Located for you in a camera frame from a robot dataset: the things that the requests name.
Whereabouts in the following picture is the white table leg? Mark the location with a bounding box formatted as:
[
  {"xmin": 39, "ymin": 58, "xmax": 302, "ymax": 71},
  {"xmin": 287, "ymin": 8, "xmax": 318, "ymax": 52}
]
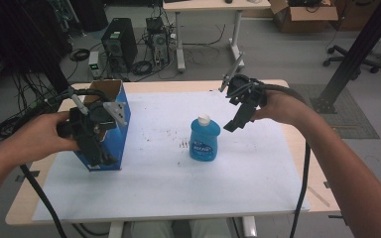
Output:
[
  {"xmin": 107, "ymin": 221, "xmax": 125, "ymax": 238},
  {"xmin": 242, "ymin": 216, "xmax": 258, "ymax": 238}
]

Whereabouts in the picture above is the grey floor mat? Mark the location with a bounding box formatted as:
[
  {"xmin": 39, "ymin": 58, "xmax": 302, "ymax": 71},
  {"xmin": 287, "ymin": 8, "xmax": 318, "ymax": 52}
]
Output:
[{"xmin": 289, "ymin": 83, "xmax": 381, "ymax": 140}]

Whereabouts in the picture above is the black metal post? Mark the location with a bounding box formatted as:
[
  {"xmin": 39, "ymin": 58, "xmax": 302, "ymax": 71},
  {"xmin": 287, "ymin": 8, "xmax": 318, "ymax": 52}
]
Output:
[{"xmin": 311, "ymin": 0, "xmax": 381, "ymax": 115}]

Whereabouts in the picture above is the black office chair base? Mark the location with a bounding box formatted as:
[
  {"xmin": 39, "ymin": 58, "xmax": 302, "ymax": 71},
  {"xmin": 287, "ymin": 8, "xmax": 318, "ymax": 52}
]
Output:
[{"xmin": 322, "ymin": 45, "xmax": 381, "ymax": 74}]

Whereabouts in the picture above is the black computer tower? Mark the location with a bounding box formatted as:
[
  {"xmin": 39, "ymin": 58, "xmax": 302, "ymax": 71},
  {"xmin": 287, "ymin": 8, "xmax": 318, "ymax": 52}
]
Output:
[{"xmin": 100, "ymin": 18, "xmax": 139, "ymax": 73}]

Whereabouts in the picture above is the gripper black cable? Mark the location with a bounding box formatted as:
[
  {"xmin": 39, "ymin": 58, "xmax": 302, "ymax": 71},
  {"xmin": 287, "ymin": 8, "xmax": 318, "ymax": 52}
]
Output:
[
  {"xmin": 19, "ymin": 86, "xmax": 111, "ymax": 238},
  {"xmin": 254, "ymin": 82, "xmax": 313, "ymax": 238}
]

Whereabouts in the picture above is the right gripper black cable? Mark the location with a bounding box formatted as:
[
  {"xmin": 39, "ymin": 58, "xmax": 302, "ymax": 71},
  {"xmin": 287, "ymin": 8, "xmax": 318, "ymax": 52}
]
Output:
[{"xmin": 254, "ymin": 82, "xmax": 313, "ymax": 238}]

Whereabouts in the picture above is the white power unit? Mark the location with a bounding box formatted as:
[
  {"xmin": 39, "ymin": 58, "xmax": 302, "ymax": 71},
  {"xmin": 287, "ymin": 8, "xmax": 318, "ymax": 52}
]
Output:
[{"xmin": 88, "ymin": 51, "xmax": 101, "ymax": 79}]

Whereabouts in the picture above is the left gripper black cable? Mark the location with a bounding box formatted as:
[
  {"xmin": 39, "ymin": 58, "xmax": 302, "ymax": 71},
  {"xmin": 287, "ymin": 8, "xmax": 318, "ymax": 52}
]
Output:
[{"xmin": 19, "ymin": 86, "xmax": 111, "ymax": 238}]

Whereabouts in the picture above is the white-legged wooden desk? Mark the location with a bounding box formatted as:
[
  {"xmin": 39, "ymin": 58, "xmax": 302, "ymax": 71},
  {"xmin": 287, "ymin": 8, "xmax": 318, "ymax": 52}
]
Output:
[{"xmin": 162, "ymin": 0, "xmax": 272, "ymax": 73}]

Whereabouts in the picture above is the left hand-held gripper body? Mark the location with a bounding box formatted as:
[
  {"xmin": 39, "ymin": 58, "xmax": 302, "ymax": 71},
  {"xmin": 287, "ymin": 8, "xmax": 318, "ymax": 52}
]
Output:
[{"xmin": 57, "ymin": 101, "xmax": 128, "ymax": 142}]

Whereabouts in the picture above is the person's left hand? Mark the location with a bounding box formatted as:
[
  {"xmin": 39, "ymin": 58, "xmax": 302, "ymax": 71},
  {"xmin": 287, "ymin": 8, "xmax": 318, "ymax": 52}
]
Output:
[{"xmin": 0, "ymin": 111, "xmax": 80, "ymax": 167}]

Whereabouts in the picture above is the small open computer case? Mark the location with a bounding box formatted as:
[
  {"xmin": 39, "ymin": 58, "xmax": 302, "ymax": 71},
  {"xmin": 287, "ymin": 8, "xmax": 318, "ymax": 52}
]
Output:
[{"xmin": 145, "ymin": 16, "xmax": 172, "ymax": 67}]

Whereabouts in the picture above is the blue bottle with white cap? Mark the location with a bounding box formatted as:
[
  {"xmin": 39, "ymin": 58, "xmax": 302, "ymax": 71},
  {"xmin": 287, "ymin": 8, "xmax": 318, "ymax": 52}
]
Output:
[{"xmin": 190, "ymin": 113, "xmax": 222, "ymax": 163}]

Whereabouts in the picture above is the white table mat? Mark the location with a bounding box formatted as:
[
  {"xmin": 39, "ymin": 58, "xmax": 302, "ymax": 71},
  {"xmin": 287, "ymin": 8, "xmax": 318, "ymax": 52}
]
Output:
[{"xmin": 32, "ymin": 90, "xmax": 312, "ymax": 222}]

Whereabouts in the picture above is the coiled black cable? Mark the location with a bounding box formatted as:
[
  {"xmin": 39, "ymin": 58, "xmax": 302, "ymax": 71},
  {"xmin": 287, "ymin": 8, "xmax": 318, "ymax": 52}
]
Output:
[
  {"xmin": 131, "ymin": 59, "xmax": 154, "ymax": 76},
  {"xmin": 68, "ymin": 48, "xmax": 91, "ymax": 62}
]

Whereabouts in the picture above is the blue cardboard box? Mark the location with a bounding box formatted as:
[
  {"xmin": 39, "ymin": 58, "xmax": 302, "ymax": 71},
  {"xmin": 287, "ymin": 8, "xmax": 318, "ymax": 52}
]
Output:
[{"xmin": 73, "ymin": 78, "xmax": 132, "ymax": 173}]

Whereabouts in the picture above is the dark curtain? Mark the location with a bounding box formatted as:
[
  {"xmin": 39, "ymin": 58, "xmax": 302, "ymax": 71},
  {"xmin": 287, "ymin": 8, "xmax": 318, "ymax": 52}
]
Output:
[{"xmin": 0, "ymin": 0, "xmax": 74, "ymax": 97}]

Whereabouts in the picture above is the bundle of black floor cables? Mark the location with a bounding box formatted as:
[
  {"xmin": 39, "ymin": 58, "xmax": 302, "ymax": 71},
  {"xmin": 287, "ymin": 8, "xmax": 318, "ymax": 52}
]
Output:
[{"xmin": 0, "ymin": 72, "xmax": 63, "ymax": 145}]

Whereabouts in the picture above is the open brown cardboard box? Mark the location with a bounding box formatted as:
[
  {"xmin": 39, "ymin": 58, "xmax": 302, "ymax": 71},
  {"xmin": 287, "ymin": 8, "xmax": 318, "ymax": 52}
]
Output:
[{"xmin": 269, "ymin": 0, "xmax": 339, "ymax": 34}]

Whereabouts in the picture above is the person's right hand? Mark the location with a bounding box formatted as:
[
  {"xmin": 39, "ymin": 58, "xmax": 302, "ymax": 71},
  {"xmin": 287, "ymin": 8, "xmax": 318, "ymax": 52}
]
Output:
[{"xmin": 251, "ymin": 89, "xmax": 307, "ymax": 127}]

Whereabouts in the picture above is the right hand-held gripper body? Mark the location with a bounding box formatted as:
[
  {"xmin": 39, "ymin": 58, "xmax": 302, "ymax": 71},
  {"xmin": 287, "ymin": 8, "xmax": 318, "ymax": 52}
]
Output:
[{"xmin": 218, "ymin": 53, "xmax": 270, "ymax": 109}]

